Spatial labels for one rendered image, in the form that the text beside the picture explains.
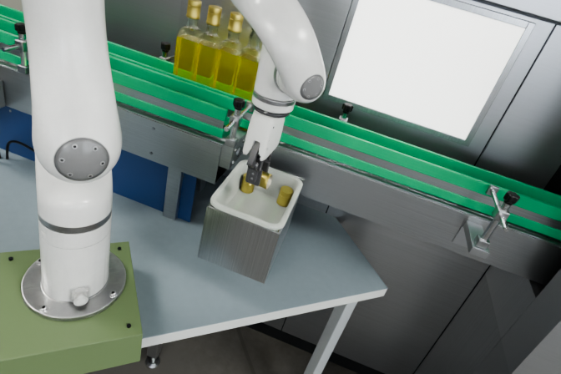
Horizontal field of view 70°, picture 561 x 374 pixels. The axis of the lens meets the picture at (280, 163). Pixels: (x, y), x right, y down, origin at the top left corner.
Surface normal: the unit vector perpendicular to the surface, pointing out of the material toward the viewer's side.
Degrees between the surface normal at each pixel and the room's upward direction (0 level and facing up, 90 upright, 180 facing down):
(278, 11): 52
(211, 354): 0
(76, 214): 82
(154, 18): 90
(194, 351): 0
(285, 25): 61
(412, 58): 90
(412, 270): 90
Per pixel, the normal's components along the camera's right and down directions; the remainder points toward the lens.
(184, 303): 0.24, -0.83
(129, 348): 0.38, 0.56
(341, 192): -0.27, 0.44
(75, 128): 0.44, 0.14
